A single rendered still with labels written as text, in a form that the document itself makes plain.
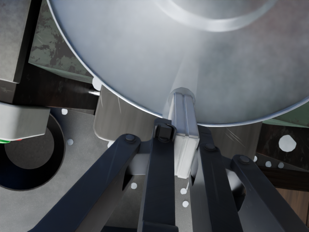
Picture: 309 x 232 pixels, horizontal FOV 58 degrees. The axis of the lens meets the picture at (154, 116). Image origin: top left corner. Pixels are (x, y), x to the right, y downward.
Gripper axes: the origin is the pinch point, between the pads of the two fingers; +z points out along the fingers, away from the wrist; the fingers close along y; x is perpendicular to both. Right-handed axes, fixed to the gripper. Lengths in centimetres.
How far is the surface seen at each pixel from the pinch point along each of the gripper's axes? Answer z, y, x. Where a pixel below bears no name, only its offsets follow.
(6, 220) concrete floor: 55, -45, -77
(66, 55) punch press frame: 18.4, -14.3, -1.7
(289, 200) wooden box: 37, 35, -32
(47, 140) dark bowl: 68, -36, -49
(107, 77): 4.6, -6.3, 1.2
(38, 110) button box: 23.2, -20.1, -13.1
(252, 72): 5.7, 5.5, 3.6
